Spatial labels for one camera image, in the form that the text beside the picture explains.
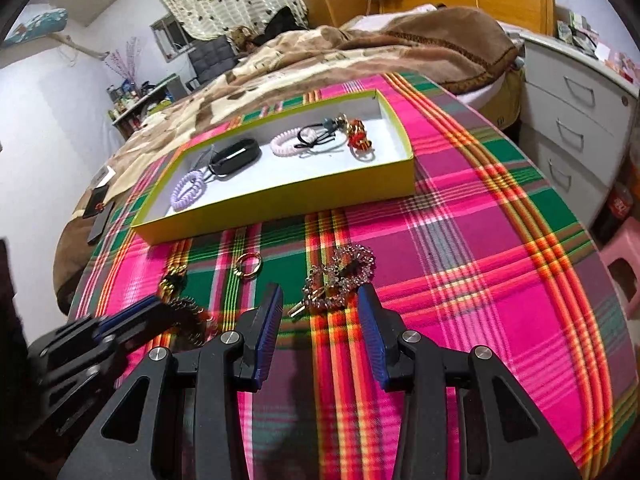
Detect brown teddy bear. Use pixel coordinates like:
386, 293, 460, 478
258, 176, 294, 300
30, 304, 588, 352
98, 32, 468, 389
228, 25, 256, 55

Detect pink green plaid cloth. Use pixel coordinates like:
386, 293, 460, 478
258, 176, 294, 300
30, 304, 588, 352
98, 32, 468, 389
70, 73, 639, 479

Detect gold key ring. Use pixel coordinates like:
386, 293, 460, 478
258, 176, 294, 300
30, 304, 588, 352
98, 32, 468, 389
232, 251, 264, 281

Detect clear crystal bracelet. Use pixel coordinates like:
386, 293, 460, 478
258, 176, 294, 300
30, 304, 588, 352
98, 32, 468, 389
286, 242, 378, 320

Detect red cola bottle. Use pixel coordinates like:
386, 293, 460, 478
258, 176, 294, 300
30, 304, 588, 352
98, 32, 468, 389
604, 182, 634, 232

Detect yellow shallow cardboard box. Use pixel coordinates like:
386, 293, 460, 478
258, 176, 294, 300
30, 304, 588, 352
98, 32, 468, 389
131, 90, 414, 245

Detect white shelf desk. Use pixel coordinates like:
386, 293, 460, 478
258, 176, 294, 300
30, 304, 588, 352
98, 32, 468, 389
112, 74, 188, 140

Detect black phone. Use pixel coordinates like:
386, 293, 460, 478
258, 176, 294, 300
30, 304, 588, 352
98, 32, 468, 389
82, 184, 110, 219

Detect red beaded bracelet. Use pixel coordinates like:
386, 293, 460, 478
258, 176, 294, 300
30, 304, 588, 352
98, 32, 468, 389
345, 118, 376, 154

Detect white drawer nightstand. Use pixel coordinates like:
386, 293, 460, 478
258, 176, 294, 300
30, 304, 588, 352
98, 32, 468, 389
520, 32, 639, 228

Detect white spiral hair tie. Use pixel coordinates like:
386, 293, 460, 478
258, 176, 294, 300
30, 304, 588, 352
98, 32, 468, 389
269, 127, 319, 158

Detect purple spiral hair tie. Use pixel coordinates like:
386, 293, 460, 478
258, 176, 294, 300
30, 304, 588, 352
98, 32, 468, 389
169, 169, 208, 213

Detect black beaded hair tie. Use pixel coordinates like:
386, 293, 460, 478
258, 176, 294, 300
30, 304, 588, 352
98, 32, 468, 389
293, 115, 352, 154

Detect black remote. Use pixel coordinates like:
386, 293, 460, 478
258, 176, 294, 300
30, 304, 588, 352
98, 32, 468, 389
87, 200, 115, 246

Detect purple flower branches vase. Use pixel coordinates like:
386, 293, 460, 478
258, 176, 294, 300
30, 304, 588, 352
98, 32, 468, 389
104, 36, 142, 89

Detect dark beaded bracelet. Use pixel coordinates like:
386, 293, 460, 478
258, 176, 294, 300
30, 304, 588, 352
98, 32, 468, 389
167, 294, 216, 348

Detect black wristband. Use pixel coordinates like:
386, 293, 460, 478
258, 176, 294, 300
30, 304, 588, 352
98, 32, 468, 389
207, 139, 262, 177

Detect black office chair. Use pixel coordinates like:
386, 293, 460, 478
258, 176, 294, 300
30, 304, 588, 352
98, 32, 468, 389
186, 36, 239, 91

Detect brown patterned blanket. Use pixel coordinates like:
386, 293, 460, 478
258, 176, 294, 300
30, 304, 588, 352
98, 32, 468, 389
52, 5, 522, 311

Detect pink plastic stool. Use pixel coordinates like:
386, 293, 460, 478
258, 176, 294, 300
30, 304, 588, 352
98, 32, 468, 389
600, 217, 639, 318

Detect grey thin hair ties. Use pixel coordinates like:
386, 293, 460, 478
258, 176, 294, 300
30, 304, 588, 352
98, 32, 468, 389
188, 144, 216, 176

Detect white paper card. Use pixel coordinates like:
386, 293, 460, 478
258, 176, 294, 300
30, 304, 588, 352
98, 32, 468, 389
90, 165, 116, 188

